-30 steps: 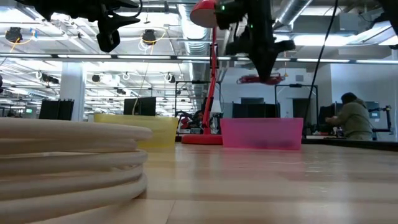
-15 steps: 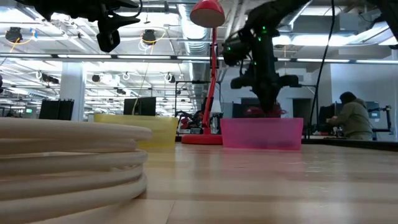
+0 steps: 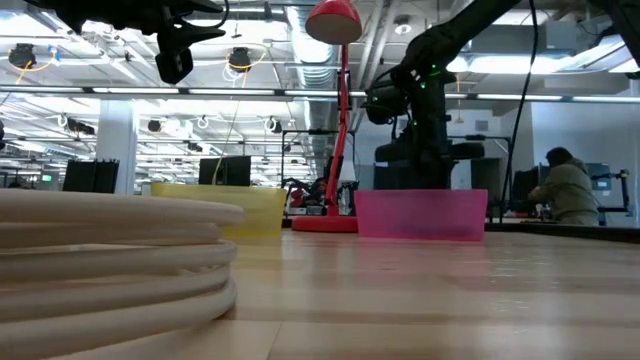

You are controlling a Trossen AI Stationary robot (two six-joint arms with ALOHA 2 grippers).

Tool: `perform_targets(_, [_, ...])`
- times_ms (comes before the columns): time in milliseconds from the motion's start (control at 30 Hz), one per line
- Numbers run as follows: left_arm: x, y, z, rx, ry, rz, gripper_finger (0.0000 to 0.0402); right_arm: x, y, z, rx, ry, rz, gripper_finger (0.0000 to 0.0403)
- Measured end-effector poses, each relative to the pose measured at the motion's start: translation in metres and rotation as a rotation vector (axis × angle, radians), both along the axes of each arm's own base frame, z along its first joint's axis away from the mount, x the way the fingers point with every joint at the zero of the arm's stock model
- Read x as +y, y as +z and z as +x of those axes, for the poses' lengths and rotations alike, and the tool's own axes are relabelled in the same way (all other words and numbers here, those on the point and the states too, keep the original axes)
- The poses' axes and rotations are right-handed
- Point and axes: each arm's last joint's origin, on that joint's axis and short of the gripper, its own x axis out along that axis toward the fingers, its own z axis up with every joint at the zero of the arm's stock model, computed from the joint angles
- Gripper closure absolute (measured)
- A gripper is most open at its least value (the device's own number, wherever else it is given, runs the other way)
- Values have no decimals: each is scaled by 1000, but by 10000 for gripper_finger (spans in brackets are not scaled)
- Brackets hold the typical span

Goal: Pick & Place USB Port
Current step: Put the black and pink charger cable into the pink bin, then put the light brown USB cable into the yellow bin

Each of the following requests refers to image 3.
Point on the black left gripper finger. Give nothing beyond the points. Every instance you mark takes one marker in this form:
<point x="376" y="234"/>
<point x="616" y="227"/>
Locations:
<point x="195" y="36"/>

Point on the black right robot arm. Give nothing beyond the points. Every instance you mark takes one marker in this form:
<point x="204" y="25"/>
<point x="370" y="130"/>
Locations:
<point x="450" y="35"/>

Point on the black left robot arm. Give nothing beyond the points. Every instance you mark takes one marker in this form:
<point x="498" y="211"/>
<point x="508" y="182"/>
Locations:
<point x="100" y="10"/>

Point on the black ceiling-mounted device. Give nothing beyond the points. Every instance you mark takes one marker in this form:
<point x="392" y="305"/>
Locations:
<point x="22" y="56"/>
<point x="240" y="60"/>

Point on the long led light bar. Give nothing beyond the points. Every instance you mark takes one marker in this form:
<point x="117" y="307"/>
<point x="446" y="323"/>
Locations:
<point x="230" y="91"/>

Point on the pink translucent plastic bin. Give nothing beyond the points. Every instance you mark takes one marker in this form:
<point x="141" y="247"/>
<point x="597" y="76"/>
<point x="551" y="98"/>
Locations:
<point x="420" y="215"/>

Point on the white building column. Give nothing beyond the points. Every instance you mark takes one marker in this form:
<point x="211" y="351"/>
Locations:
<point x="116" y="150"/>

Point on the black monitor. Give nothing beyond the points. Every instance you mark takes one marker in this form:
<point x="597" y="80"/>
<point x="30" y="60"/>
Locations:
<point x="225" y="171"/>

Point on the black ribbed panel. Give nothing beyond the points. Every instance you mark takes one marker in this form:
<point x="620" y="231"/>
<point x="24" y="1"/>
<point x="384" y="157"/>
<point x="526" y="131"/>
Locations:
<point x="90" y="176"/>

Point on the red desk lamp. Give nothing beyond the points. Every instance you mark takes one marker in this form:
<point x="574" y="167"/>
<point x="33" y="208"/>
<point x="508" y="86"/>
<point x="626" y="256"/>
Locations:
<point x="334" y="20"/>

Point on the person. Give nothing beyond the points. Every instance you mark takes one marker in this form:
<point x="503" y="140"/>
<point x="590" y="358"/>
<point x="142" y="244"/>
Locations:
<point x="567" y="192"/>

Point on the yellow translucent plastic bin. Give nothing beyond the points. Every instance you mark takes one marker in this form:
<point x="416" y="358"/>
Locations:
<point x="240" y="210"/>

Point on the grey background monitor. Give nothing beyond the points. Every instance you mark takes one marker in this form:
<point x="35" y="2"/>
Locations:
<point x="600" y="175"/>

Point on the black background stand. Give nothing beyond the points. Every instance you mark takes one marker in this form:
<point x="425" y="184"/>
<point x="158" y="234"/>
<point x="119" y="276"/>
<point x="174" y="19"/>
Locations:
<point x="624" y="195"/>

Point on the black background rig frame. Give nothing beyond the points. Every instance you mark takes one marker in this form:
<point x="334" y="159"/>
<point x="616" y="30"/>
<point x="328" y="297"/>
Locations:
<point x="500" y="137"/>
<point x="310" y="132"/>

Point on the black table edge rail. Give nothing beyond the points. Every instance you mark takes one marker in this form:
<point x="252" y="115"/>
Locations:
<point x="560" y="232"/>

